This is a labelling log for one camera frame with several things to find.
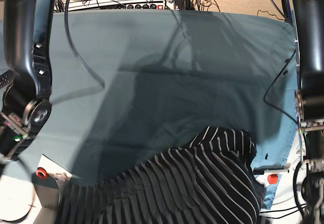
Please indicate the black remote control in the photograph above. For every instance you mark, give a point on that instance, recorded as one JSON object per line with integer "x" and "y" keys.
{"x": 6, "y": 78}

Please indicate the white paper sheet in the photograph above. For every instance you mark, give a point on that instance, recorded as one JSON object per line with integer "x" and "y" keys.
{"x": 52, "y": 167}

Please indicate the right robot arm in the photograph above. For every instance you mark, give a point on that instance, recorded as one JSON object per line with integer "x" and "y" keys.
{"x": 26, "y": 99}

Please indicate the navy white striped t-shirt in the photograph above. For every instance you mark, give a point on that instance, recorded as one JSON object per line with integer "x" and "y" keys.
{"x": 207, "y": 180}

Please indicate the teal table cloth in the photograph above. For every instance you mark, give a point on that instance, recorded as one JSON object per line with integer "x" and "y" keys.
{"x": 168, "y": 75}

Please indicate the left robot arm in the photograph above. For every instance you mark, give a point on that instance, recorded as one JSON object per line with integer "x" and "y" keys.
{"x": 308, "y": 19}

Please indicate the orange tape roll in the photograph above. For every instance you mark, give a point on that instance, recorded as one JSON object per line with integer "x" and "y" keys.
{"x": 41, "y": 173}

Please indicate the black marker pen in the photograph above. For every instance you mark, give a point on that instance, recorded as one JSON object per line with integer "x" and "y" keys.
{"x": 271, "y": 172}

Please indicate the packaged item with barcode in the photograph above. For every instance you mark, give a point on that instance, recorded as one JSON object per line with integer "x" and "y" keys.
{"x": 61, "y": 179}

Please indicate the small red block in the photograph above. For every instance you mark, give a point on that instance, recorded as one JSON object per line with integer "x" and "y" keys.
{"x": 272, "y": 179}

